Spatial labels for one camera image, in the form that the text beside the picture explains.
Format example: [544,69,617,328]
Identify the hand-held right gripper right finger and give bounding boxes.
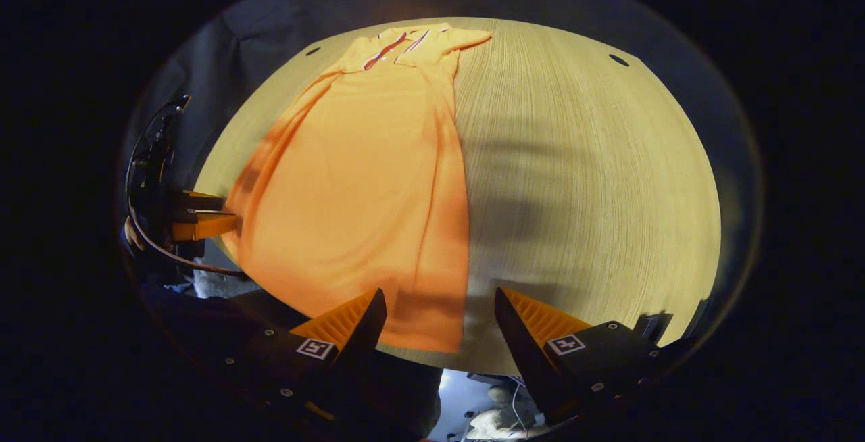
[493,287,697,426]

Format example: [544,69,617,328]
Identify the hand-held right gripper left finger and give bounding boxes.
[223,288,388,426]

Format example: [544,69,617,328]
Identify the orange T-shirt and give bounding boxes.
[222,22,493,353]

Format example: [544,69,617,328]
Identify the person's dark trousers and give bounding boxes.
[139,280,443,442]

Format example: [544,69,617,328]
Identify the white shoe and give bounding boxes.
[465,383,543,440]

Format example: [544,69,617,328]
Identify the black cable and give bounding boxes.
[127,101,245,277]

